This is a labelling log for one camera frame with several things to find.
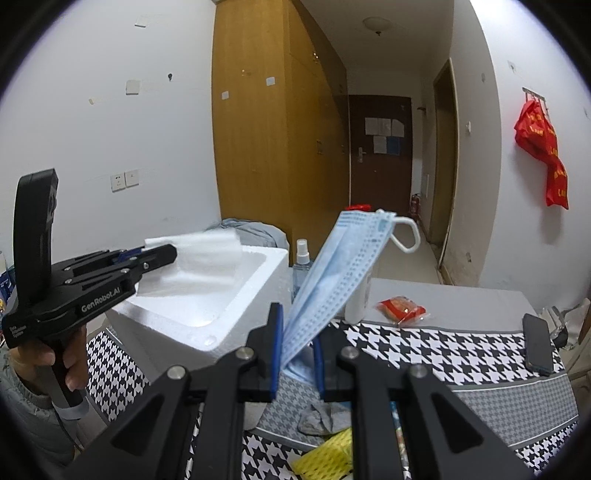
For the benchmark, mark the red snack packet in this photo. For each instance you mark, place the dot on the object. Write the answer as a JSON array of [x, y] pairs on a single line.
[[402, 311]]

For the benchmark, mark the dark brown entrance door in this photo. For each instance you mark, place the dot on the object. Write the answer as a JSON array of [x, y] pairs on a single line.
[[381, 135]]

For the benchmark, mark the houndstooth table mat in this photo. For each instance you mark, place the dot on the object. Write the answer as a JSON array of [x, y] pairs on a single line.
[[533, 415]]

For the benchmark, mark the ceiling lamp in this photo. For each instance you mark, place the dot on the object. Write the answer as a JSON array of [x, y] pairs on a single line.
[[377, 25]]

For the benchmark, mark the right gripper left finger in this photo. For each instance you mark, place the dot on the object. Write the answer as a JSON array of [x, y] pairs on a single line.
[[263, 375]]

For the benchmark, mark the white styrofoam box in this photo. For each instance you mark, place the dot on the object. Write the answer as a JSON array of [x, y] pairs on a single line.
[[195, 330]]

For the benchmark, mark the grey sock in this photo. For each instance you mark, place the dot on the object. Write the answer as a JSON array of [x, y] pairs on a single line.
[[324, 419]]

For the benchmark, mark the blue surgical face mask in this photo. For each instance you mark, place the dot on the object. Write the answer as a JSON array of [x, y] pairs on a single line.
[[349, 253]]

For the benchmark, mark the white red pump bottle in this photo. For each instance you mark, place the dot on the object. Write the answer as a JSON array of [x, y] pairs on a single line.
[[356, 306]]

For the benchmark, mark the red hanging bag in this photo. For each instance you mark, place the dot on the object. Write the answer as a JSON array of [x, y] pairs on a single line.
[[535, 134]]

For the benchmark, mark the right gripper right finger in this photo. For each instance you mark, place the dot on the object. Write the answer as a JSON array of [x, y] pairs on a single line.
[[331, 379]]

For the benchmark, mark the yellow mesh cloth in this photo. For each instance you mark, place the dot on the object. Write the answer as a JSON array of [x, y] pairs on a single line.
[[333, 460]]

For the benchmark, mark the wooden wardrobe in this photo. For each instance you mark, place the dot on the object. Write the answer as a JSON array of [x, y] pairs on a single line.
[[280, 119]]

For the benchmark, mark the black smartphone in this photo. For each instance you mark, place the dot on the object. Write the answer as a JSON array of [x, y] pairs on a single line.
[[538, 346]]

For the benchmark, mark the light blue draped cloth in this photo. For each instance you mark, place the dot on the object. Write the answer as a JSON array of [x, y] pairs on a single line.
[[254, 235]]

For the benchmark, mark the white tissue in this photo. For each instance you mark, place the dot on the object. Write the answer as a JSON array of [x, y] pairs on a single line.
[[206, 261]]

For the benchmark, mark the left hand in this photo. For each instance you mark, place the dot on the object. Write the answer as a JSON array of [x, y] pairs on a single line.
[[27, 360]]

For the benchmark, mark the white wall socket pair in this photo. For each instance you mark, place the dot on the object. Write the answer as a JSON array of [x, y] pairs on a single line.
[[119, 182]]

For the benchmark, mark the blue spray bottle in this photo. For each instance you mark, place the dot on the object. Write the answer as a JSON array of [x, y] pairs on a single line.
[[301, 267]]

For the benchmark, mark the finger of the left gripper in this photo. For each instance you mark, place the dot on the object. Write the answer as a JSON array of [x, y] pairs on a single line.
[[149, 260], [125, 255]]

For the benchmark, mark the red fire extinguisher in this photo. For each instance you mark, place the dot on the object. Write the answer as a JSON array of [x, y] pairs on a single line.
[[415, 205]]

